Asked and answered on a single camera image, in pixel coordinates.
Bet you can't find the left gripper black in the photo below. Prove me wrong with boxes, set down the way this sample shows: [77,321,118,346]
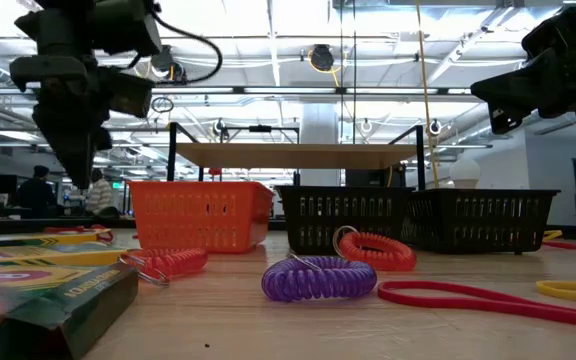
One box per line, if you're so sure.
[9,0,157,191]

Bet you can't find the black plastic basket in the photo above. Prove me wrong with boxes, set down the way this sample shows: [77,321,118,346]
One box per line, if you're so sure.
[273,185,417,257]
[401,187,562,255]

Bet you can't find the red coil wristband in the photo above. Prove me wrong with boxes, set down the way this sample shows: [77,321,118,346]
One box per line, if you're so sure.
[116,246,210,288]

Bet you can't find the orange plastic basket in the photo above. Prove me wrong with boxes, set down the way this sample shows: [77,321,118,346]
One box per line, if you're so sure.
[127,180,276,255]

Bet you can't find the orange coil wristband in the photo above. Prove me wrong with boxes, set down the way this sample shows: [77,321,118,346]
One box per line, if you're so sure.
[332,225,418,273]

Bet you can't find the long red rubber band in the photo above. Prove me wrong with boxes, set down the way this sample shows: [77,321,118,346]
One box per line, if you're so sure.
[377,279,576,332]

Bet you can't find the purple coil wristband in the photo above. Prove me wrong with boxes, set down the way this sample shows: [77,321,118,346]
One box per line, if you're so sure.
[260,253,379,304]

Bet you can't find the person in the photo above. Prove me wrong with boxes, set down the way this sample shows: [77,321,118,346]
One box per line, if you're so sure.
[84,167,120,218]
[16,164,60,219]

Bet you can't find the wooden shelf riser black legs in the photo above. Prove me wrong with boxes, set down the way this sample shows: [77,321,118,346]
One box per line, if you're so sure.
[166,121,428,191]

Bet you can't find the yellow hanging cable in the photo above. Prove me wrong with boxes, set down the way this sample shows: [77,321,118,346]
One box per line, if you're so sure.
[415,0,442,190]

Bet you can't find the black ceiling cable reel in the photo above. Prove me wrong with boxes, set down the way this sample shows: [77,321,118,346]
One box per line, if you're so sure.
[309,43,337,72]
[149,43,189,86]

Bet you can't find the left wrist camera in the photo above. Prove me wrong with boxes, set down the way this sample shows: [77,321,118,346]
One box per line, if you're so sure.
[90,0,163,57]

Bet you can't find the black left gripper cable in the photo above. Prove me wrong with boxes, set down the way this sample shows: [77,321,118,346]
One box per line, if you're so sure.
[148,10,224,85]

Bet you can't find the black hanging cable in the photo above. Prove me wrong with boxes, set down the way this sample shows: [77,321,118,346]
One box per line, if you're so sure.
[351,0,358,146]

